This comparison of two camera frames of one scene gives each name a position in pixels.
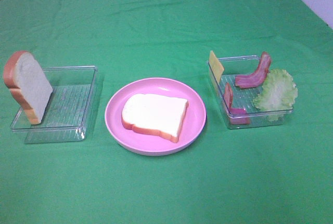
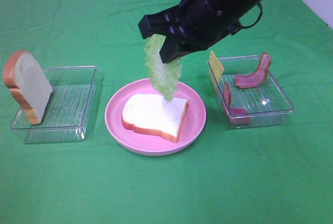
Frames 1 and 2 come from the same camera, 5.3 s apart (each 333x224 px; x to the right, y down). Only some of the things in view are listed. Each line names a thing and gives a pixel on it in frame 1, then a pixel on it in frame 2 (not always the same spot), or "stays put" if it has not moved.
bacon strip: x=255 y=79 stays put
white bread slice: x=163 y=115 stays put
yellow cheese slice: x=216 y=70 stays put
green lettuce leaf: x=278 y=95 → x=166 y=76
